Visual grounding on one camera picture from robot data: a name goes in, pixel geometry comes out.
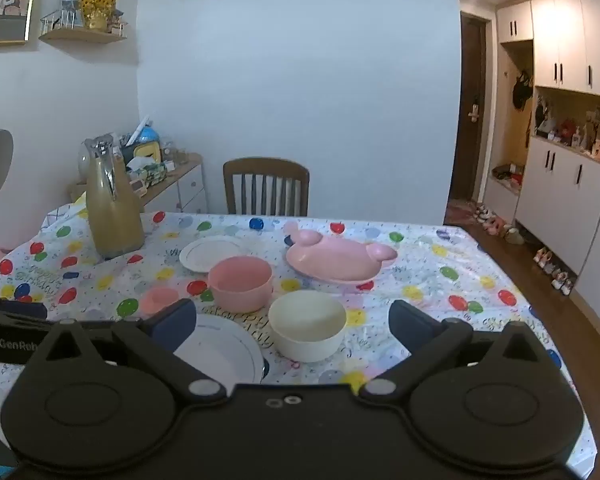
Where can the large white gold-rimmed plate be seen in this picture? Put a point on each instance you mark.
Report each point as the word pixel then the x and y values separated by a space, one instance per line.
pixel 222 355

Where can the group of shelf ornaments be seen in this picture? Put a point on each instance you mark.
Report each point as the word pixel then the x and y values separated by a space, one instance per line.
pixel 580 135

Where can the cream bowl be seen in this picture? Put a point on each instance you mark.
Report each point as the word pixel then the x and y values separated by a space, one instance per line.
pixel 305 340

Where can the white wardrobe cabinet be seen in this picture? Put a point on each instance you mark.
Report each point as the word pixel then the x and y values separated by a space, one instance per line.
pixel 560 35

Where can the small pink dish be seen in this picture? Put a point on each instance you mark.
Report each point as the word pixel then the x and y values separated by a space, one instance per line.
pixel 157 302

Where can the row of shoes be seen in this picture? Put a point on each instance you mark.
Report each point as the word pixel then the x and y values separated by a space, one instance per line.
pixel 550 265

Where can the brown wooden chair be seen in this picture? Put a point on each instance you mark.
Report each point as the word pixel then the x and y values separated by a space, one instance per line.
pixel 265 166

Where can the black hanging bag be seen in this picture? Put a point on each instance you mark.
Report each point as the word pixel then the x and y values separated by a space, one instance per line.
pixel 521 90

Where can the gold flower ornament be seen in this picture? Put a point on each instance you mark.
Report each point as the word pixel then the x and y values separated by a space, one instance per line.
pixel 99 2

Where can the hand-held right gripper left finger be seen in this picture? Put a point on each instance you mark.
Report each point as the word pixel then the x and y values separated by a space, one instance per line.
pixel 172 321

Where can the pink bear-shaped plate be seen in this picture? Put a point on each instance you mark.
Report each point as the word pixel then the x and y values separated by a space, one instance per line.
pixel 330 260

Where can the green patterned tissue box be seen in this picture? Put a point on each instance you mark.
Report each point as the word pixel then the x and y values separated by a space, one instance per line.
pixel 147 171

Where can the dark brown door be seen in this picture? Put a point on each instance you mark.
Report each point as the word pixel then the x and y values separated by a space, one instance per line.
pixel 472 60

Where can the beige thermos jug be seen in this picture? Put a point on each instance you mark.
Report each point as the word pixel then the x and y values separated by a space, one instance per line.
pixel 112 220

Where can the clear acrylic photo stand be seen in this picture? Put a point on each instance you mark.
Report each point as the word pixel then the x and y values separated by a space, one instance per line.
pixel 62 12

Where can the small white plate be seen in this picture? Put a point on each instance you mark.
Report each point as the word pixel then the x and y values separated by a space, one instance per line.
pixel 210 255

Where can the balloon print tablecloth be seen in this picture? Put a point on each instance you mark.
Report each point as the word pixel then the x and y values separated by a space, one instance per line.
pixel 430 280

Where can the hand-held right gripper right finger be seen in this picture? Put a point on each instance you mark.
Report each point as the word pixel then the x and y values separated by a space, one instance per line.
pixel 409 321

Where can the pink bowl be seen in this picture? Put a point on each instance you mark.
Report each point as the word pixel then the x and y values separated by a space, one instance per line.
pixel 240 296

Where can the wooden wall shelf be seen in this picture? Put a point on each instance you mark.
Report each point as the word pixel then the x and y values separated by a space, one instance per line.
pixel 80 36

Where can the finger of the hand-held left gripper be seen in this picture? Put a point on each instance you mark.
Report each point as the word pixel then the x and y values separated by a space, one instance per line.
pixel 22 310

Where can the yellow blue toy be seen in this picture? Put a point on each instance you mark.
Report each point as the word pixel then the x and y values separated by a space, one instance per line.
pixel 145 146

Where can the patterned door mat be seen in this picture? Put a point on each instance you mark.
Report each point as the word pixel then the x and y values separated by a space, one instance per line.
pixel 461 212

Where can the white wood-topped sideboard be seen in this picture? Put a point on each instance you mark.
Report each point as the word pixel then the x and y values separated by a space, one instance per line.
pixel 190 191

